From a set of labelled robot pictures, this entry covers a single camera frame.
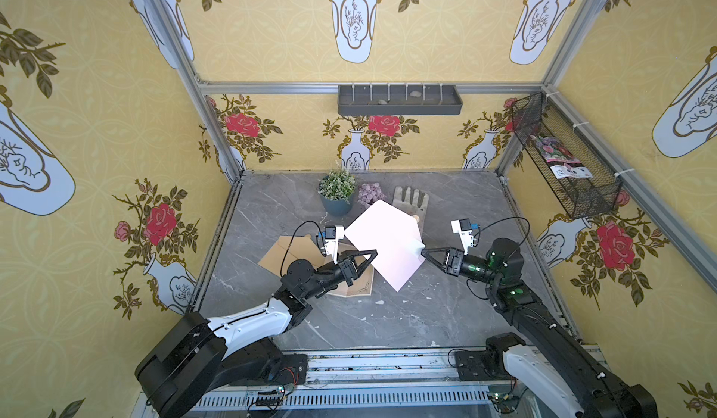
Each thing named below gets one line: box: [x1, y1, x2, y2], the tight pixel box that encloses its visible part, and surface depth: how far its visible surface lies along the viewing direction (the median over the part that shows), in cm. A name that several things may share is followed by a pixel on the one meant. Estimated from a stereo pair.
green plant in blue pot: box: [317, 164, 356, 218], surface depth 99 cm
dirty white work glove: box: [392, 185, 430, 240], surface depth 112 cm
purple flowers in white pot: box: [357, 181, 387, 209], surface depth 105 cm
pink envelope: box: [343, 199, 427, 293], surface depth 72 cm
